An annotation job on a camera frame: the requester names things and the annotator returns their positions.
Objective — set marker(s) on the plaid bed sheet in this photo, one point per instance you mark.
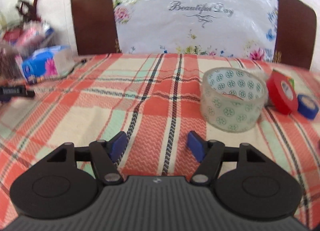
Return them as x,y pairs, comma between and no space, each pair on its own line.
155,99

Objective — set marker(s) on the blue tape roll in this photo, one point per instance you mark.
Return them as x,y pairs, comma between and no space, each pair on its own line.
307,107

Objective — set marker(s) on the blue tissue pack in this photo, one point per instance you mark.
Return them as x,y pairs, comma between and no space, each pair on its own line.
48,62

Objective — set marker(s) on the pink snack bags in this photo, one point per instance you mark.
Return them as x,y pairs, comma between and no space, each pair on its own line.
34,36

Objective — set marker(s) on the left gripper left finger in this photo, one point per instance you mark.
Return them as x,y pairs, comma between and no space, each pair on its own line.
104,155

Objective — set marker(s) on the dark red plant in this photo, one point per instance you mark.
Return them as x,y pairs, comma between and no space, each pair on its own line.
28,11

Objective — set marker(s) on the clear patterned tape roll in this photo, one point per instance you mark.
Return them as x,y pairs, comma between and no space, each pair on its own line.
232,99

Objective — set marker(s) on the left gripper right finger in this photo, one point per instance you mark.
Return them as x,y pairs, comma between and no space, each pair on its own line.
209,154

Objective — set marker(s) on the red tape roll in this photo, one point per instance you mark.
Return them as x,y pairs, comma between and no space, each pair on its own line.
281,93

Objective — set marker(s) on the brown floral headboard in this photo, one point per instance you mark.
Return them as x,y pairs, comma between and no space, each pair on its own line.
278,31

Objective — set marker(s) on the black device on bed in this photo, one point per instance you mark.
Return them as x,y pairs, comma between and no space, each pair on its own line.
8,92

